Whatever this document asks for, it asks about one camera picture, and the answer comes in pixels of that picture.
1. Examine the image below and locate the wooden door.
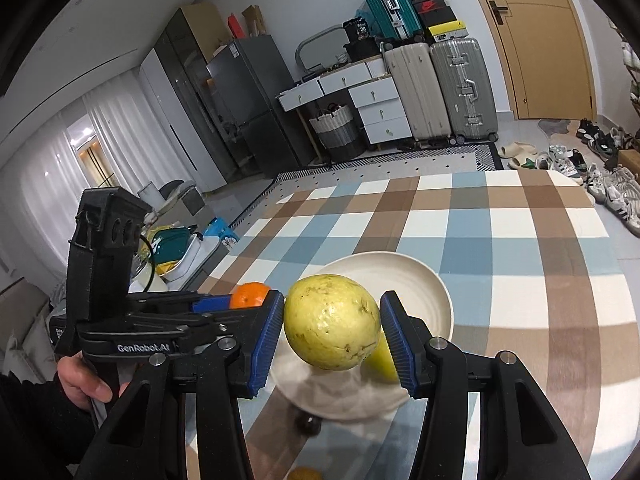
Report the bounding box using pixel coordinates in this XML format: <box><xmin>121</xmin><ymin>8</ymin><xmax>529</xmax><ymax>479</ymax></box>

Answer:
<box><xmin>478</xmin><ymin>0</ymin><xmax>596</xmax><ymax>120</ymax></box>

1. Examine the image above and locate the beige suitcase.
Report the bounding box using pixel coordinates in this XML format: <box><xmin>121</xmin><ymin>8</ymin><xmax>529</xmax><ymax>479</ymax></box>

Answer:
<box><xmin>384</xmin><ymin>42</ymin><xmax>452</xmax><ymax>142</ymax></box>

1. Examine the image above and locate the orange mandarin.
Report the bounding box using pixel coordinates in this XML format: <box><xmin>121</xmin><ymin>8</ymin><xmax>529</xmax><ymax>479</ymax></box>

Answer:
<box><xmin>229</xmin><ymin>282</ymin><xmax>270</xmax><ymax>310</ymax></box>

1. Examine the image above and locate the yellow green guava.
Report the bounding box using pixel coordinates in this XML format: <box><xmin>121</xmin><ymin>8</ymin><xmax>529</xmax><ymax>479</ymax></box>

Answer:
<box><xmin>283</xmin><ymin>274</ymin><xmax>381</xmax><ymax>370</ymax></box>

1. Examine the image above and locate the white drawer cabinet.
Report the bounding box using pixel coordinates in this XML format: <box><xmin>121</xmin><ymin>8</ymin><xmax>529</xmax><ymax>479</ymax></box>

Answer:
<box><xmin>278</xmin><ymin>55</ymin><xmax>412</xmax><ymax>144</ymax></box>

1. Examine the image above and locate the dark purple plum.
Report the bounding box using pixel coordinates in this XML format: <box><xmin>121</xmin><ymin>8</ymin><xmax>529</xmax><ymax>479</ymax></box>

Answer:
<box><xmin>295</xmin><ymin>411</ymin><xmax>322</xmax><ymax>438</ymax></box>

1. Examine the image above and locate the person's left hand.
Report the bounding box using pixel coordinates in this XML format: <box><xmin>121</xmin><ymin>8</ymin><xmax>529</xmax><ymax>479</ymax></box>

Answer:
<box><xmin>56</xmin><ymin>352</ymin><xmax>114</xmax><ymax>411</ymax></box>

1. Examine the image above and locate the green yellow citrus fruit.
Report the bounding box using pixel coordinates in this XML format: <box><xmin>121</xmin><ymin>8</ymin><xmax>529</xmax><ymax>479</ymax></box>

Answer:
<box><xmin>361</xmin><ymin>330</ymin><xmax>399</xmax><ymax>385</ymax></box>

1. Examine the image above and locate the teal suitcase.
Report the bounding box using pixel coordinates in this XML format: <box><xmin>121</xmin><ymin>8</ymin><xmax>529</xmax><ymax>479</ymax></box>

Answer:
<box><xmin>364</xmin><ymin>0</ymin><xmax>423</xmax><ymax>40</ymax></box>

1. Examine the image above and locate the dark grey refrigerator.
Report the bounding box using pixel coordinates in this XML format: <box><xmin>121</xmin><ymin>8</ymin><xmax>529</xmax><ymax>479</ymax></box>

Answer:
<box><xmin>207</xmin><ymin>35</ymin><xmax>316</xmax><ymax>177</ymax></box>

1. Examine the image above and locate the white curtain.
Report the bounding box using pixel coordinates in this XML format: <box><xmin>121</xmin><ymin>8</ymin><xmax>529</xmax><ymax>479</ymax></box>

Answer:
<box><xmin>1</xmin><ymin>70</ymin><xmax>195</xmax><ymax>292</ymax></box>

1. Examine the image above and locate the checkered tablecloth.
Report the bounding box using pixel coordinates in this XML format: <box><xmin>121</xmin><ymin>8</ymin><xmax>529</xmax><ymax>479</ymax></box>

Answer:
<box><xmin>194</xmin><ymin>167</ymin><xmax>639</xmax><ymax>479</ymax></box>

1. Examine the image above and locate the wicker basket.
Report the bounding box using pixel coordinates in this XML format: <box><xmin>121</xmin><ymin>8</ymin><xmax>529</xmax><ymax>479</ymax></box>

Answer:
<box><xmin>309</xmin><ymin>104</ymin><xmax>367</xmax><ymax>164</ymax></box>

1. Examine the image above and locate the silver suitcase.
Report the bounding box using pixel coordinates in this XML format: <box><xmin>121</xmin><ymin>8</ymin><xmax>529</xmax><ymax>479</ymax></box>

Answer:
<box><xmin>430</xmin><ymin>37</ymin><xmax>498</xmax><ymax>143</ymax></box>

